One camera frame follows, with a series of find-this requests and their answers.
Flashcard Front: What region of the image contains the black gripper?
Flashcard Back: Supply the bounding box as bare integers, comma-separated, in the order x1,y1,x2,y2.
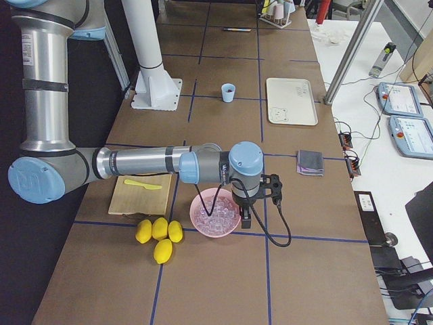
232,193,254,229

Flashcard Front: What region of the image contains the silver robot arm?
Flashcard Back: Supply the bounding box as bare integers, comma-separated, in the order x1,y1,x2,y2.
8,1,265,228

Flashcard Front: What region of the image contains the clear ice cubes pile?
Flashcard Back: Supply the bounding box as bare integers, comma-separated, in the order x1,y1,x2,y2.
191,196,240,238

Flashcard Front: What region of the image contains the light blue cup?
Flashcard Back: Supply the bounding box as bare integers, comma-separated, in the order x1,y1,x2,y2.
221,83,236,103

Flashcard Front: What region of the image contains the cup rack with cups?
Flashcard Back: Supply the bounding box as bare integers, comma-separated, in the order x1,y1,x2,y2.
258,0,296,29

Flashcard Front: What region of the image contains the pink bowl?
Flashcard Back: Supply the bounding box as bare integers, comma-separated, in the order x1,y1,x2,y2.
189,188,241,238

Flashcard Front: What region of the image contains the yellow lemon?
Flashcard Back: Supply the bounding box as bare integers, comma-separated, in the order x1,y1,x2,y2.
135,219,152,244
168,220,183,243
153,238,173,264
152,217,168,241

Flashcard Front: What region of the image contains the grey folded cloth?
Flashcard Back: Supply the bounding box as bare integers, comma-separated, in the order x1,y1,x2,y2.
296,150,324,176

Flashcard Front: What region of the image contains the wooden cutting board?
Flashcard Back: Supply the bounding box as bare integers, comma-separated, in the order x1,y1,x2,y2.
108,175,172,215

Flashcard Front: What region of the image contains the yellow plastic knife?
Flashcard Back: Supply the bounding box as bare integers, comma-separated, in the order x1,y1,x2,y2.
124,179,162,190

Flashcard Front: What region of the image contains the cream bear tray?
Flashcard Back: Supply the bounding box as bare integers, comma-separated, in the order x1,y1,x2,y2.
266,77,318,126

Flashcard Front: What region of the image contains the teach pendant tablet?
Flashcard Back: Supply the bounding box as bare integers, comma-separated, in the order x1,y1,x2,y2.
388,115,432,160
377,82,424,117

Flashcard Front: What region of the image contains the grey water bottle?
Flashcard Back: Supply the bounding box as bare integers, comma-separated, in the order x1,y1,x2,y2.
369,42,396,78

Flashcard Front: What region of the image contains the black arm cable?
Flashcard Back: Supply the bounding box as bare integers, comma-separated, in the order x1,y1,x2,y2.
195,178,292,247

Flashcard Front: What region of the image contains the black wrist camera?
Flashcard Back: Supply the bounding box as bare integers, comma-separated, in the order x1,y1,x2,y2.
260,173,283,207

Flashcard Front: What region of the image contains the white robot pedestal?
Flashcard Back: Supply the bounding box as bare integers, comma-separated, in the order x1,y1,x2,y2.
122,0,183,111

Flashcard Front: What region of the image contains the aluminium frame post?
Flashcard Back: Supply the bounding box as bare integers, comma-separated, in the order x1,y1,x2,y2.
323,0,384,105

